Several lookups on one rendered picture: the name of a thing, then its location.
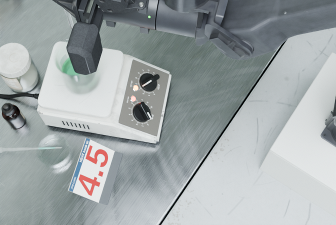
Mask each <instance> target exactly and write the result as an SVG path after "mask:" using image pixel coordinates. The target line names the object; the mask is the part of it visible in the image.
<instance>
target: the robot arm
mask: <svg viewBox="0 0 336 225"><path fill-rule="evenodd" d="M52 1H54V2H55V3H57V4H58V5H60V6H61V7H63V8H64V9H65V10H66V11H67V12H69V13H70V14H71V15H72V16H73V17H74V18H75V20H76V21H77V23H75V24H74V25H73V28H72V31H71V34H70V37H69V40H68V43H67V46H66V50H67V53H68V56H69V58H70V61H71V64H72V67H73V69H74V71H75V72H76V73H77V74H82V75H89V74H92V73H94V72H96V71H97V68H98V65H99V62H100V58H101V55H102V52H103V47H102V43H101V37H100V33H99V32H100V29H101V26H102V23H103V20H105V21H106V26H108V27H113V28H115V26H116V23H120V24H125V25H130V26H136V27H140V33H144V34H149V30H150V29H151V30H157V31H162V32H167V33H172V34H177V35H182V36H187V37H193V38H195V44H196V45H197V46H201V45H204V44H205V43H206V42H207V41H209V40H210V41H211V42H213V43H214V45H215V46H216V47H217V48H218V49H219V50H220V51H221V52H222V53H223V54H224V55H225V56H227V57H228V58H232V59H235V60H247V59H251V58H255V57H258V56H261V55H264V54H267V53H270V52H273V51H275V50H276V49H277V48H278V47H279V46H280V45H281V44H283V43H284V42H285V41H286V40H287V39H288V38H291V37H294V36H297V35H302V34H307V33H312V32H317V31H322V30H327V29H332V28H336V0H52ZM98 6H99V7H98ZM325 125H326V127H325V128H324V130H323V131H322V133H321V135H320V136H321V138H322V139H324V140H325V141H327V142H328V143H330V144H331V145H333V146H334V147H336V96H335V102H334V108H333V111H331V114H330V115H329V117H328V118H327V119H326V120H325Z"/></svg>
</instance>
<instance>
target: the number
mask: <svg viewBox="0 0 336 225"><path fill-rule="evenodd" d="M110 155H111V151H110V150H108V149H106V148H104V147H101V146H99V145H97V144H95V143H93V142H91V141H90V142H89V145H88V148H87V151H86V154H85V157H84V160H83V163H82V166H81V169H80V172H79V175H78V178H77V181H76V184H75V187H74V191H76V192H78V193H80V194H83V195H85V196H88V197H90V198H93V199H95V200H97V197H98V193H99V190H100V187H101V184H102V181H103V177H104V174H105V171H106V168H107V165H108V161H109V158H110Z"/></svg>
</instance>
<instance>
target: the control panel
mask: <svg viewBox="0 0 336 225"><path fill-rule="evenodd" d="M146 73H149V74H152V75H153V76H154V75H156V74H158V75H159V76H160V78H159V79H158V80H157V86H156V88H155V90H153V91H145V90H144V89H143V88H142V87H141V85H140V78H141V76H142V75H143V74H146ZM169 75H170V74H168V73H166V72H163V71H161V70H158V69H156V68H154V67H151V66H149V65H146V64H144V63H142V62H139V61H137V60H134V59H133V60H132V63H131V68H130V72H129V76H128V81H127V85H126V90H125V94H124V98H123V103H122V107H121V111H120V116H119V120H118V123H120V124H122V125H125V126H127V127H130V128H133V129H136V130H139V131H141V132H144V133H147V134H150V135H153V136H156V137H157V135H158V131H159V126H160V121H161V116H162V110H163V105H164V100H165V95H166V90H167V85H168V80H169ZM134 86H137V87H138V89H137V90H135V89H134ZM132 97H135V101H132V99H131V98H132ZM140 102H144V103H145V104H146V105H147V106H148V107H149V109H150V112H151V116H152V118H151V120H149V121H146V122H139V121H137V120H136V119H135V117H134V115H133V109H134V107H135V105H137V104H139V103H140Z"/></svg>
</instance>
